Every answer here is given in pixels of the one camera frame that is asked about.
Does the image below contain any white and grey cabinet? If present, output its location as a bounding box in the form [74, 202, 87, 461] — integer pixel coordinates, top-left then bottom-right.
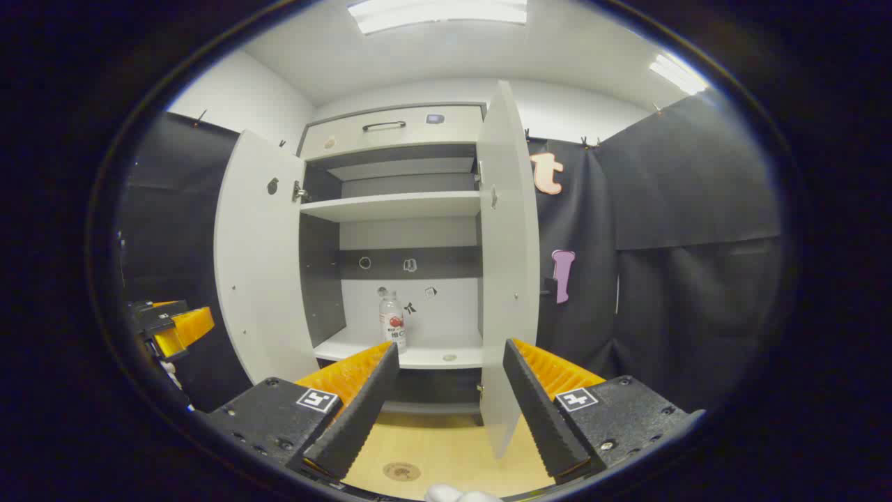
[298, 102, 489, 419]

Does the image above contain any white cabinet drawer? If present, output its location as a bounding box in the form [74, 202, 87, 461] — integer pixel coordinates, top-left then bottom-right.
[301, 105, 485, 160]

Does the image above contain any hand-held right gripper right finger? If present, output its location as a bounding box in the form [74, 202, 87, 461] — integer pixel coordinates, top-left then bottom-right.
[503, 339, 705, 484]

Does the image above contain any white cabinet shelf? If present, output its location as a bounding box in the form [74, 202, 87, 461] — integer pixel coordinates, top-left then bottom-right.
[301, 192, 482, 222]
[314, 328, 484, 369]

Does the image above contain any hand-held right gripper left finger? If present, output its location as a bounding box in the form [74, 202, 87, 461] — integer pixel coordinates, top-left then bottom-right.
[207, 342, 401, 480]

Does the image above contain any black backdrop cloth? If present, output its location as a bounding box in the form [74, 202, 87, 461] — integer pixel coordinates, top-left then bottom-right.
[118, 91, 781, 413]

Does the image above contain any large ceiling light panel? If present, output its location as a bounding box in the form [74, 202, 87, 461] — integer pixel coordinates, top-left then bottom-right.
[347, 0, 528, 34]

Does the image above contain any white cabinet door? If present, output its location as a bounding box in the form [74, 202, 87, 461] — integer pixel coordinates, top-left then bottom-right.
[476, 80, 541, 459]
[214, 130, 321, 384]

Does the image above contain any clear plastic bottle red label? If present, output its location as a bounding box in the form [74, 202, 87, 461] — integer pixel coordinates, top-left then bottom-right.
[379, 291, 407, 353]

